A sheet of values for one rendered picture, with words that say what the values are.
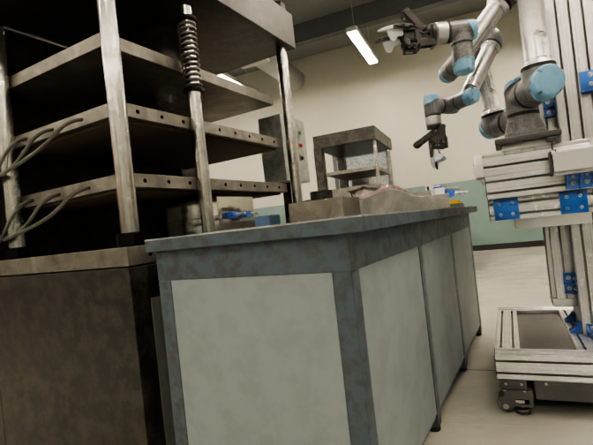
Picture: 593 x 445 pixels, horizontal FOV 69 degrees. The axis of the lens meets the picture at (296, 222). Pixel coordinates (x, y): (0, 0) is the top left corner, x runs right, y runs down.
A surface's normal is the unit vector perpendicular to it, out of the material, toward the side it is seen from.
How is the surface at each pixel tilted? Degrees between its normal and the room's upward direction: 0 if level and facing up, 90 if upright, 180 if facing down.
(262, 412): 90
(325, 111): 90
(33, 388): 90
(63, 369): 90
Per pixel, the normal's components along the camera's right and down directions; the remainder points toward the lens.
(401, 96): -0.38, 0.04
